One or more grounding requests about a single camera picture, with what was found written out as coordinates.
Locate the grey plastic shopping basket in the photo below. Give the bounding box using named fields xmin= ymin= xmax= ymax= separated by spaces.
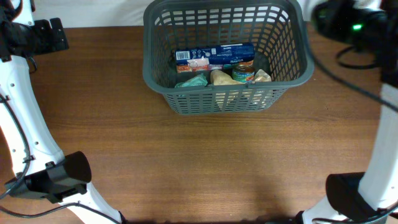
xmin=143 ymin=0 xmax=314 ymax=114

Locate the blue cardboard food box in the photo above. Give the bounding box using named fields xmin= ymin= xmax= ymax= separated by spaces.
xmin=174 ymin=43 xmax=255 ymax=73

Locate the teal wet wipes packet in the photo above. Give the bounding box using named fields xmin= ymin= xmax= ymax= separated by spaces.
xmin=175 ymin=73 xmax=208 ymax=88

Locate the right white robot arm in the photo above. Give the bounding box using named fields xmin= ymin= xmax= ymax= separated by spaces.
xmin=297 ymin=1 xmax=397 ymax=223

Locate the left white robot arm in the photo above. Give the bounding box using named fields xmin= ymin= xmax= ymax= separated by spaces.
xmin=1 ymin=0 xmax=126 ymax=223

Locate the silver pull-tab tin can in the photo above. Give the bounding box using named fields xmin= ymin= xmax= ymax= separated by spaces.
xmin=232 ymin=65 xmax=255 ymax=83

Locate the tan grain pouch bag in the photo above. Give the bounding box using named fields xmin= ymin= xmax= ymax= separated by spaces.
xmin=208 ymin=68 xmax=272 ymax=106

